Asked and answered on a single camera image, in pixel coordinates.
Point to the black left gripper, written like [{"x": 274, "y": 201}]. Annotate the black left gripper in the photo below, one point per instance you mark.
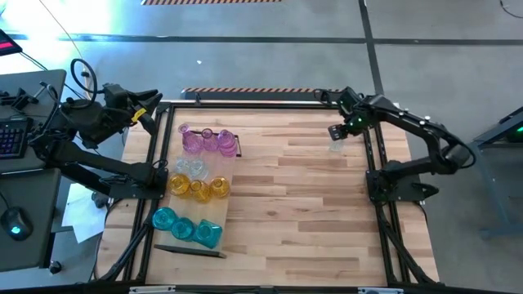
[{"x": 122, "y": 110}]

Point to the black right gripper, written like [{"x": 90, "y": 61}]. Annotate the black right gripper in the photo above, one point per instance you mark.
[{"x": 355, "y": 110}]

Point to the tiny clear glass vase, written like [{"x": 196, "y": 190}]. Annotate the tiny clear glass vase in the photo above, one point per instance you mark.
[{"x": 336, "y": 145}]

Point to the pink ribbed flared-neck vase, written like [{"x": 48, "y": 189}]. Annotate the pink ribbed flared-neck vase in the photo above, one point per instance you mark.
[{"x": 192, "y": 143}]

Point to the small clear square vase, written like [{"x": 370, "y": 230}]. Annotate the small clear square vase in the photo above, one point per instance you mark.
[{"x": 181, "y": 165}]

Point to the pink wavy-ribbed bulb vase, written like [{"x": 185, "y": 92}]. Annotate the pink wavy-ribbed bulb vase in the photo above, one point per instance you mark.
[{"x": 209, "y": 143}]

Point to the clear ribbed square bottle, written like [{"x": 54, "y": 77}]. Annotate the clear ribbed square bottle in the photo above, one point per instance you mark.
[{"x": 198, "y": 168}]

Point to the yellow hobnail vase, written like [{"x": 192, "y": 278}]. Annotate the yellow hobnail vase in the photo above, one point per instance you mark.
[{"x": 180, "y": 185}]

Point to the pink ribbed bottle vase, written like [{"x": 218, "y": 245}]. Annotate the pink ribbed bottle vase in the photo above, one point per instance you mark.
[{"x": 227, "y": 143}]

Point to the large yellow ribbed vase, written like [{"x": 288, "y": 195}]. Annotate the large yellow ribbed vase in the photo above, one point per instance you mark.
[{"x": 201, "y": 192}]

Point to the small yellow ribbed vase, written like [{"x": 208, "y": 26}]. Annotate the small yellow ribbed vase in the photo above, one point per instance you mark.
[{"x": 220, "y": 187}]

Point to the teal embossed medallion vase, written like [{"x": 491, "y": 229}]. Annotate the teal embossed medallion vase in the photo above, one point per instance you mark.
[{"x": 164, "y": 218}]

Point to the teal faceted shouldered vase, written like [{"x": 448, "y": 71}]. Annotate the teal faceted shouldered vase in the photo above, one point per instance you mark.
[{"x": 183, "y": 228}]

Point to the tall teal diamond-pattern vase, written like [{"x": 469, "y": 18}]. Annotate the tall teal diamond-pattern vase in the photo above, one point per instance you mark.
[{"x": 208, "y": 234}]

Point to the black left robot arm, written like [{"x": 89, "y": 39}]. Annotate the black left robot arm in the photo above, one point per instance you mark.
[{"x": 81, "y": 155}]

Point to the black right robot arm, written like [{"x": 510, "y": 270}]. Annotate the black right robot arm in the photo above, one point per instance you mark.
[{"x": 417, "y": 126}]

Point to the yellow tag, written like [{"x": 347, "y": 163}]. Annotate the yellow tag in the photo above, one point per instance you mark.
[{"x": 139, "y": 115}]

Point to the black mat with hazard stripe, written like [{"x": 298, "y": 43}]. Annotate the black mat with hazard stripe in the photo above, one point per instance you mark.
[{"x": 265, "y": 96}]

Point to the light wooden board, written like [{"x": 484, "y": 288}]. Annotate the light wooden board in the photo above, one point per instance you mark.
[{"x": 216, "y": 209}]

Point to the white paper sheets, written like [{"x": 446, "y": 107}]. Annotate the white paper sheets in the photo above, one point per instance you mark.
[{"x": 81, "y": 216}]

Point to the black desk clamp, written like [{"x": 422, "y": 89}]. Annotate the black desk clamp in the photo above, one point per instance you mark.
[{"x": 18, "y": 100}]

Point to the black keyboard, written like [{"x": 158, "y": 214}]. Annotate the black keyboard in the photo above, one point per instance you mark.
[{"x": 14, "y": 136}]

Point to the device with red screen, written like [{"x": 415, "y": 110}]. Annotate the device with red screen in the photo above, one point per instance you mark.
[{"x": 8, "y": 43}]

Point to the black computer mouse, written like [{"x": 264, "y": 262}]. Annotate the black computer mouse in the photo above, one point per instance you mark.
[{"x": 16, "y": 224}]

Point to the black caster wheel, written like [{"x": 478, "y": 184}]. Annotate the black caster wheel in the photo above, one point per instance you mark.
[{"x": 55, "y": 267}]

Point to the grey side desk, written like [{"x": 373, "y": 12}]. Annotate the grey side desk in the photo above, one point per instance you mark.
[{"x": 24, "y": 253}]

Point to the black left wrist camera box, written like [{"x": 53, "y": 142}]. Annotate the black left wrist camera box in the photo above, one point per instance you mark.
[{"x": 113, "y": 93}]

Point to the neighbouring dark table frame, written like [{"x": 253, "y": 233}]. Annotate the neighbouring dark table frame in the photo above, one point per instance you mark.
[{"x": 486, "y": 141}]

